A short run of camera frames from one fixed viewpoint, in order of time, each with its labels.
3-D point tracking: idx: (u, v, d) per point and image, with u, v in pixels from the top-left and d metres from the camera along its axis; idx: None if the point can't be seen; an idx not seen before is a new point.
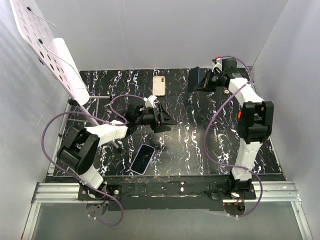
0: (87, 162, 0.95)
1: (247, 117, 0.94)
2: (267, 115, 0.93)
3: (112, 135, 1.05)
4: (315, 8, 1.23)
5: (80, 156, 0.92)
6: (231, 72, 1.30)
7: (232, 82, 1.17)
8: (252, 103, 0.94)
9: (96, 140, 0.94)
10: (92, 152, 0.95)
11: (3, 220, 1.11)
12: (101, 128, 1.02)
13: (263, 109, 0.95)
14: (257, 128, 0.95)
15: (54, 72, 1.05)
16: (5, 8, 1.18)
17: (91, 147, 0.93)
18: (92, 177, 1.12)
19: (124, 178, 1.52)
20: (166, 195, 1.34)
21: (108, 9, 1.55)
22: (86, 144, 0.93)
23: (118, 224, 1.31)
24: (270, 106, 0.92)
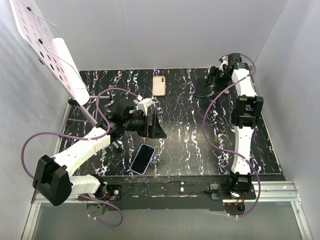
0: (63, 193, 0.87)
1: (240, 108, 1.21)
2: (257, 106, 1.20)
3: (91, 152, 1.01)
4: (315, 8, 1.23)
5: (51, 193, 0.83)
6: (236, 63, 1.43)
7: (235, 72, 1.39)
8: (246, 97, 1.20)
9: (62, 176, 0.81)
10: (63, 185, 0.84)
11: (4, 220, 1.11)
12: (74, 148, 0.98)
13: (255, 102, 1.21)
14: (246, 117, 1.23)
15: (54, 72, 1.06)
16: (5, 8, 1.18)
17: (59, 184, 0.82)
18: (85, 187, 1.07)
19: (124, 178, 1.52)
20: (166, 195, 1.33)
21: (108, 9, 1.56)
22: (53, 181, 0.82)
23: (119, 225, 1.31)
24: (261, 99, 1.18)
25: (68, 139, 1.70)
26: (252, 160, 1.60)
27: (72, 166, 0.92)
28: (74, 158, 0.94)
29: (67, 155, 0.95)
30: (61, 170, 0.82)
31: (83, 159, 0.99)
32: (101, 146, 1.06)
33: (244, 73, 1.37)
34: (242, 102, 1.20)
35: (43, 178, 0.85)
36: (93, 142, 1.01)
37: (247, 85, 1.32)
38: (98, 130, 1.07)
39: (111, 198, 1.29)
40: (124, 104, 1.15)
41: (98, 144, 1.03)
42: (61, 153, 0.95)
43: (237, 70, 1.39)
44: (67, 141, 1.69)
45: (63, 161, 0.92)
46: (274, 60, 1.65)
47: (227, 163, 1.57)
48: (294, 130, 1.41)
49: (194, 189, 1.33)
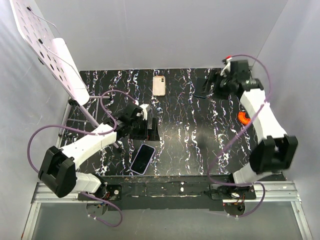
0: (68, 185, 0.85)
1: (266, 156, 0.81)
2: (289, 150, 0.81)
3: (97, 147, 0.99)
4: (315, 8, 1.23)
5: (56, 184, 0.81)
6: (244, 81, 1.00)
7: (248, 97, 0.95)
8: (272, 139, 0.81)
9: (69, 167, 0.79)
10: (69, 177, 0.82)
11: (4, 220, 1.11)
12: (82, 142, 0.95)
13: (284, 142, 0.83)
14: (274, 164, 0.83)
15: (54, 72, 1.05)
16: (5, 8, 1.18)
17: (65, 175, 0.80)
18: (87, 184, 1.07)
19: (124, 178, 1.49)
20: (165, 194, 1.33)
21: (108, 9, 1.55)
22: (60, 171, 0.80)
23: (118, 225, 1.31)
24: (294, 142, 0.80)
25: (68, 139, 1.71)
26: None
27: (79, 159, 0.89)
28: (82, 151, 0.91)
29: (74, 148, 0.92)
30: (68, 162, 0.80)
31: (90, 154, 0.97)
32: (107, 142, 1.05)
33: (259, 100, 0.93)
34: (269, 148, 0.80)
35: (50, 168, 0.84)
36: (100, 137, 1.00)
37: (270, 116, 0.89)
38: (105, 126, 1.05)
39: (111, 198, 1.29)
40: (134, 106, 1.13)
41: (104, 139, 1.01)
42: (68, 145, 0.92)
43: (249, 92, 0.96)
44: (67, 141, 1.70)
45: (70, 153, 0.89)
46: (274, 60, 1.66)
47: (227, 163, 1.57)
48: (294, 130, 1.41)
49: (194, 189, 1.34)
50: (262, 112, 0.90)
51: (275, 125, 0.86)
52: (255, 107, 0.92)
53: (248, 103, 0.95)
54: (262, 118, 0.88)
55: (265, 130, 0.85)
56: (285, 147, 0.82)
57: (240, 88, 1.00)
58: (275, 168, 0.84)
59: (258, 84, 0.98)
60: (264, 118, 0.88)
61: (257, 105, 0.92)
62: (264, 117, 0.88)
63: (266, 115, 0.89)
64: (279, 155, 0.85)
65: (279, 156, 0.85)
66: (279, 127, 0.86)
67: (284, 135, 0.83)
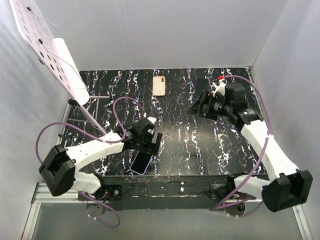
0: (64, 187, 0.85)
1: (282, 196, 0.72)
2: (304, 186, 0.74)
3: (101, 153, 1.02)
4: (315, 8, 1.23)
5: (53, 182, 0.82)
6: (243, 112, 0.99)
7: (249, 130, 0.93)
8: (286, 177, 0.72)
9: (69, 169, 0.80)
10: (67, 179, 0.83)
11: (5, 220, 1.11)
12: (87, 146, 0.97)
13: (297, 176, 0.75)
14: (290, 201, 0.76)
15: (54, 72, 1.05)
16: (5, 8, 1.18)
17: (64, 176, 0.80)
18: (86, 185, 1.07)
19: (124, 178, 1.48)
20: (165, 194, 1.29)
21: (108, 9, 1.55)
22: (60, 171, 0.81)
23: (117, 226, 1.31)
24: (310, 177, 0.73)
25: (68, 139, 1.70)
26: (252, 160, 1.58)
27: (81, 162, 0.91)
28: (85, 155, 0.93)
29: (79, 150, 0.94)
30: (69, 163, 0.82)
31: (92, 159, 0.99)
32: (112, 151, 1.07)
33: (263, 134, 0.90)
34: (285, 188, 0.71)
35: (51, 165, 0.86)
36: (105, 145, 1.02)
37: (277, 149, 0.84)
38: (114, 134, 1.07)
39: (111, 198, 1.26)
40: (147, 121, 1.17)
41: (110, 148, 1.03)
42: (74, 146, 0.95)
43: (249, 124, 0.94)
44: (67, 141, 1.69)
45: (74, 155, 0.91)
46: (274, 60, 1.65)
47: (227, 163, 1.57)
48: (294, 130, 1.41)
49: (194, 189, 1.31)
50: (268, 147, 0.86)
51: (285, 160, 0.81)
52: (260, 142, 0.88)
53: (251, 137, 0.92)
54: (270, 153, 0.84)
55: (275, 166, 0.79)
56: (299, 183, 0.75)
57: (239, 121, 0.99)
58: (291, 205, 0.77)
59: (256, 114, 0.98)
60: (272, 153, 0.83)
61: (261, 139, 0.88)
62: (271, 152, 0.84)
63: (273, 150, 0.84)
64: (293, 191, 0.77)
65: (293, 191, 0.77)
66: (289, 162, 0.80)
67: (296, 170, 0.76)
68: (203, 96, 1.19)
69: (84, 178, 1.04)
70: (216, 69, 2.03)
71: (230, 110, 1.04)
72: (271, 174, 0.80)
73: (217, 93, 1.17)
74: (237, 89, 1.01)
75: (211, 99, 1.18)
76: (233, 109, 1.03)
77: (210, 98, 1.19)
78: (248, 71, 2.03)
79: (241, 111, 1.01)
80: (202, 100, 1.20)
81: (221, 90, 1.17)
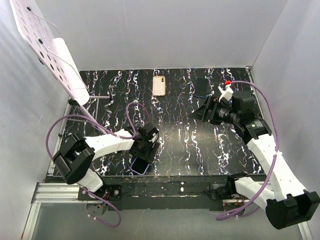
0: (79, 175, 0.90)
1: (286, 216, 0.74)
2: (310, 208, 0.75)
3: (114, 148, 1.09)
4: (315, 8, 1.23)
5: (70, 169, 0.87)
6: (251, 125, 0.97)
7: (257, 145, 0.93)
8: (293, 200, 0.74)
9: (88, 156, 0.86)
10: (83, 168, 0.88)
11: (5, 220, 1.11)
12: (104, 138, 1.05)
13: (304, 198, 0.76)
14: (294, 220, 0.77)
15: (54, 72, 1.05)
16: (5, 8, 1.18)
17: (81, 163, 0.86)
18: (90, 181, 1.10)
19: (124, 178, 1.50)
20: (165, 194, 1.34)
21: (108, 9, 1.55)
22: (79, 157, 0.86)
23: (117, 226, 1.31)
24: (316, 200, 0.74)
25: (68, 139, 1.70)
26: (252, 160, 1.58)
27: (98, 150, 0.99)
28: (102, 146, 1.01)
29: (96, 140, 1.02)
30: (88, 151, 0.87)
31: (107, 150, 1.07)
32: (122, 148, 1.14)
33: (271, 151, 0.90)
34: (292, 210, 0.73)
35: (67, 153, 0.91)
36: (120, 139, 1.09)
37: (285, 169, 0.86)
38: (125, 132, 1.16)
39: (111, 198, 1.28)
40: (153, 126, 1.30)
41: (122, 144, 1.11)
42: (92, 136, 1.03)
43: (258, 139, 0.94)
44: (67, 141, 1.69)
45: (92, 144, 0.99)
46: (274, 61, 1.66)
47: (227, 163, 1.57)
48: (294, 130, 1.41)
49: (194, 189, 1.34)
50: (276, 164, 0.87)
51: (292, 179, 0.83)
52: (268, 160, 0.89)
53: (258, 151, 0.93)
54: (277, 171, 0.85)
55: (282, 186, 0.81)
56: (305, 204, 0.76)
57: (245, 133, 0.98)
58: (294, 222, 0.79)
59: (265, 127, 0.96)
60: (279, 172, 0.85)
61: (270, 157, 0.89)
62: (279, 171, 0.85)
63: (281, 168, 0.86)
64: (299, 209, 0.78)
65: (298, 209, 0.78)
66: (296, 182, 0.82)
67: (304, 191, 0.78)
68: (208, 102, 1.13)
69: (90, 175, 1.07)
70: (216, 69, 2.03)
71: (237, 120, 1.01)
72: (277, 193, 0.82)
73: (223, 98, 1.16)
74: (246, 99, 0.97)
75: (217, 104, 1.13)
76: (239, 120, 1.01)
77: (216, 103, 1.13)
78: (248, 72, 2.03)
79: (249, 122, 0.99)
80: (208, 105, 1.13)
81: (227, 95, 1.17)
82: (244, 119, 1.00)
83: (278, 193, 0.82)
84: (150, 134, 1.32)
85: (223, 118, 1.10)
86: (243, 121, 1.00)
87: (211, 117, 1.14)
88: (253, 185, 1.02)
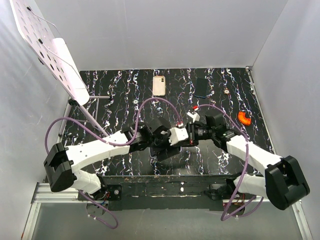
0: (62, 186, 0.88)
1: (279, 186, 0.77)
2: (295, 171, 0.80)
3: (104, 155, 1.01)
4: (315, 8, 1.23)
5: (52, 179, 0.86)
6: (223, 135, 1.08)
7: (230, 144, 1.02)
8: (274, 167, 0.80)
9: (66, 171, 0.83)
10: (64, 180, 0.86)
11: (5, 220, 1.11)
12: (88, 147, 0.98)
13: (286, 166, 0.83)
14: (294, 192, 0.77)
15: (54, 72, 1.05)
16: (5, 8, 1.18)
17: (60, 177, 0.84)
18: (85, 185, 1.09)
19: (124, 178, 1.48)
20: (165, 195, 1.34)
21: (107, 9, 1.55)
22: (57, 171, 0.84)
23: (116, 228, 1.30)
24: (292, 159, 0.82)
25: (68, 139, 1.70)
26: None
27: (80, 163, 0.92)
28: (84, 157, 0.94)
29: (79, 151, 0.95)
30: (66, 164, 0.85)
31: (95, 159, 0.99)
32: (117, 153, 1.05)
33: (242, 141, 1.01)
34: (277, 175, 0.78)
35: (53, 163, 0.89)
36: (109, 147, 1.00)
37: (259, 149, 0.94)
38: (121, 136, 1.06)
39: (111, 198, 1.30)
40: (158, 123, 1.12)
41: (114, 150, 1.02)
42: (75, 146, 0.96)
43: (230, 140, 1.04)
44: (67, 141, 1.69)
45: (73, 156, 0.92)
46: (274, 60, 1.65)
47: (227, 163, 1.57)
48: (294, 130, 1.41)
49: (194, 189, 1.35)
50: (250, 150, 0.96)
51: (268, 154, 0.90)
52: (242, 149, 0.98)
53: (235, 148, 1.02)
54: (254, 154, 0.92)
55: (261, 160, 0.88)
56: (291, 170, 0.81)
57: (222, 143, 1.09)
58: (297, 196, 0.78)
59: (235, 133, 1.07)
60: (256, 154, 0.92)
61: (242, 146, 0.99)
62: (255, 153, 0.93)
63: (255, 151, 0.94)
64: (292, 182, 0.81)
65: (292, 182, 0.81)
66: (271, 154, 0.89)
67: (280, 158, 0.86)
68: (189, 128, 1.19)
69: (86, 178, 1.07)
70: (216, 69, 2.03)
71: (214, 134, 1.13)
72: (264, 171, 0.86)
73: (194, 121, 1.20)
74: (216, 116, 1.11)
75: (193, 126, 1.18)
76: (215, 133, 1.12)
77: (193, 125, 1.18)
78: (248, 71, 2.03)
79: (222, 133, 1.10)
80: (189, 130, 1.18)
81: (197, 118, 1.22)
82: (219, 133, 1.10)
83: (262, 169, 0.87)
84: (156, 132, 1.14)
85: (203, 136, 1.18)
86: (217, 133, 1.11)
87: (191, 137, 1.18)
88: (250, 178, 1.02)
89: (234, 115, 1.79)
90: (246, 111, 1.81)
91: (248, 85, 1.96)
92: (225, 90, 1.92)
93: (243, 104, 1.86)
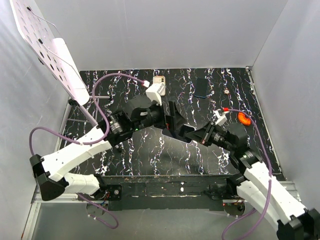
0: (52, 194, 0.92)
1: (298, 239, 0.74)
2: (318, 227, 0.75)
3: (83, 156, 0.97)
4: (315, 8, 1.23)
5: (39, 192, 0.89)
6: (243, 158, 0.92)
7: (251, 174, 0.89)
8: (297, 220, 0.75)
9: (42, 184, 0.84)
10: (47, 190, 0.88)
11: (5, 220, 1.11)
12: (65, 152, 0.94)
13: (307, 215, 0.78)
14: None
15: (54, 72, 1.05)
16: (5, 8, 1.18)
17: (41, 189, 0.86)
18: (82, 188, 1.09)
19: (124, 178, 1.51)
20: (165, 195, 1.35)
21: (108, 9, 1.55)
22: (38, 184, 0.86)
23: (116, 227, 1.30)
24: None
25: None
26: None
27: (58, 172, 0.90)
28: (61, 165, 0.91)
29: (55, 159, 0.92)
30: (42, 177, 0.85)
31: (76, 163, 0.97)
32: (97, 151, 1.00)
33: (266, 174, 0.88)
34: (298, 231, 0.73)
35: None
36: (86, 147, 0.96)
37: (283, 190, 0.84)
38: (97, 131, 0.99)
39: (111, 198, 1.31)
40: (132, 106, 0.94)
41: (91, 149, 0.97)
42: (51, 154, 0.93)
43: (250, 168, 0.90)
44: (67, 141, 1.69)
45: (49, 166, 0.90)
46: (274, 60, 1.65)
47: (227, 163, 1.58)
48: (294, 130, 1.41)
49: (194, 189, 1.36)
50: (272, 188, 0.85)
51: (292, 201, 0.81)
52: (263, 184, 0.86)
53: (254, 178, 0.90)
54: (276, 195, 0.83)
55: (282, 205, 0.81)
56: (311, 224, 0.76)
57: (240, 165, 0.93)
58: None
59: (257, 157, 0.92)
60: (279, 195, 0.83)
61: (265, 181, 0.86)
62: (276, 193, 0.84)
63: (278, 191, 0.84)
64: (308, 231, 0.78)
65: None
66: (295, 201, 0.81)
67: (304, 210, 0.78)
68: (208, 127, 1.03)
69: (81, 181, 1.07)
70: (216, 69, 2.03)
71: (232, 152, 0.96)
72: (282, 216, 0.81)
73: (217, 124, 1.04)
74: (240, 135, 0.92)
75: (213, 128, 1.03)
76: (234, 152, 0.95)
77: (212, 127, 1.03)
78: (248, 72, 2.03)
79: (241, 154, 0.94)
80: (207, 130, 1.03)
81: (221, 122, 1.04)
82: (238, 153, 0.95)
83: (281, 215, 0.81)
84: (135, 115, 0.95)
85: (218, 142, 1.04)
86: (237, 153, 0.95)
87: (205, 137, 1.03)
88: (256, 195, 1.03)
89: (234, 115, 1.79)
90: (246, 111, 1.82)
91: (248, 85, 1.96)
92: (225, 90, 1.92)
93: (243, 104, 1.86)
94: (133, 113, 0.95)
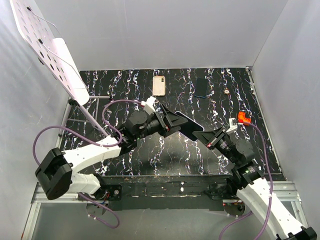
0: (60, 190, 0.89)
1: None
2: None
3: (98, 157, 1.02)
4: (315, 8, 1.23)
5: (49, 185, 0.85)
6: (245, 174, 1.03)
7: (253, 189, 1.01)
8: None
9: (64, 174, 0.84)
10: (62, 184, 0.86)
11: (5, 220, 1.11)
12: (85, 149, 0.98)
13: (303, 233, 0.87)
14: None
15: (54, 72, 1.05)
16: (5, 8, 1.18)
17: (59, 180, 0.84)
18: (83, 187, 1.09)
19: (124, 178, 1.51)
20: (166, 195, 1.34)
21: (108, 9, 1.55)
22: (56, 175, 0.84)
23: (117, 227, 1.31)
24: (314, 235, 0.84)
25: (68, 139, 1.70)
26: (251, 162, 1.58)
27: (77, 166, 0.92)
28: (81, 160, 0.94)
29: (76, 154, 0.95)
30: (67, 167, 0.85)
31: (91, 162, 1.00)
32: (111, 156, 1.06)
33: (266, 192, 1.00)
34: None
35: (47, 169, 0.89)
36: (104, 149, 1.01)
37: (281, 207, 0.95)
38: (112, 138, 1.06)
39: (111, 198, 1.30)
40: (134, 122, 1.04)
41: (107, 153, 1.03)
42: (72, 149, 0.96)
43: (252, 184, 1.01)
44: (67, 141, 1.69)
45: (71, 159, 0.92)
46: (274, 61, 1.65)
47: (227, 163, 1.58)
48: (294, 130, 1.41)
49: (194, 189, 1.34)
50: (272, 205, 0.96)
51: (290, 219, 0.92)
52: (264, 200, 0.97)
53: (255, 194, 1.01)
54: (276, 212, 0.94)
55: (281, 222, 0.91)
56: None
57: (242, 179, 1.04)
58: None
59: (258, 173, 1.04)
60: (278, 212, 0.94)
61: (265, 197, 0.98)
62: (276, 209, 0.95)
63: (277, 207, 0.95)
64: None
65: None
66: (293, 219, 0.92)
67: (301, 228, 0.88)
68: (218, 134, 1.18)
69: (83, 181, 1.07)
70: (216, 69, 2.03)
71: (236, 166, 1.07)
72: (280, 232, 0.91)
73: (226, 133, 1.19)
74: (248, 154, 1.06)
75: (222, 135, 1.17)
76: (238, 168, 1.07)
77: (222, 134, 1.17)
78: (248, 72, 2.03)
79: (244, 169, 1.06)
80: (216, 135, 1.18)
81: None
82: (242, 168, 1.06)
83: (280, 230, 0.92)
84: (136, 129, 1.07)
85: (222, 150, 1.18)
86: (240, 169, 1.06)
87: (212, 142, 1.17)
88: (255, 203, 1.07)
89: (234, 115, 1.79)
90: (246, 111, 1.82)
91: (248, 85, 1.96)
92: (225, 90, 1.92)
93: (243, 104, 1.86)
94: (133, 128, 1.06)
